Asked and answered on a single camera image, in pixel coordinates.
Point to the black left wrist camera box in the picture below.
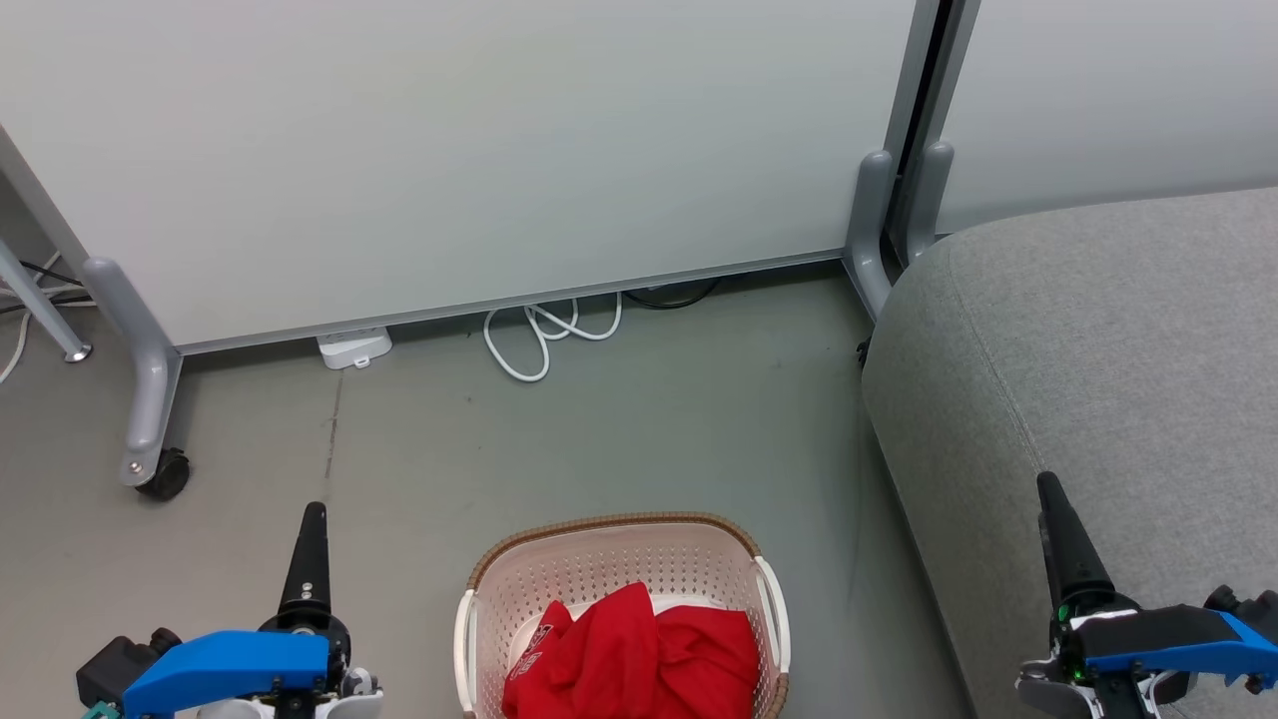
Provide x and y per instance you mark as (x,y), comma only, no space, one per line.
(115,664)

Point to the grey metal table leg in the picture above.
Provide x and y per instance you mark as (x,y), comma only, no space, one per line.
(40,305)

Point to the large black caster wheel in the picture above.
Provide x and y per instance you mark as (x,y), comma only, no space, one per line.
(168,477)

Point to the short grey partition foot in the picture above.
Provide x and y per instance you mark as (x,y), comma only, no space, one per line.
(867,230)
(927,200)

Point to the white power strip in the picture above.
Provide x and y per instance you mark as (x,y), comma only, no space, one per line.
(353,348)

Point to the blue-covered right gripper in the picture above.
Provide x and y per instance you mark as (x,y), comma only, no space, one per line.
(1158,639)

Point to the grey fabric sofa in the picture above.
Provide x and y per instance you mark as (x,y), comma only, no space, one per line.
(1098,379)

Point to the large white partition panel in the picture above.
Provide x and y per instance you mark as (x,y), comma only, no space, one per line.
(449,150)

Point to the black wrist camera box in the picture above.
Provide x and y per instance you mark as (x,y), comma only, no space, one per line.
(1260,604)
(115,664)

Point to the long grey partition foot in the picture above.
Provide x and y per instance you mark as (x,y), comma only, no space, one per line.
(145,369)

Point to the narrow white partition panel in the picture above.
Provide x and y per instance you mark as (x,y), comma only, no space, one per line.
(1108,100)

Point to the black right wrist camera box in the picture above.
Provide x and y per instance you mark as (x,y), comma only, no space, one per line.
(1260,604)

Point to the white perforated laundry basket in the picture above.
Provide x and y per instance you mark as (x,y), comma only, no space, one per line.
(619,559)

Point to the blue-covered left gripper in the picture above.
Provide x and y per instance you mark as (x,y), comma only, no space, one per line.
(240,664)

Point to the red and white garment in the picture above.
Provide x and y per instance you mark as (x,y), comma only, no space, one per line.
(629,659)

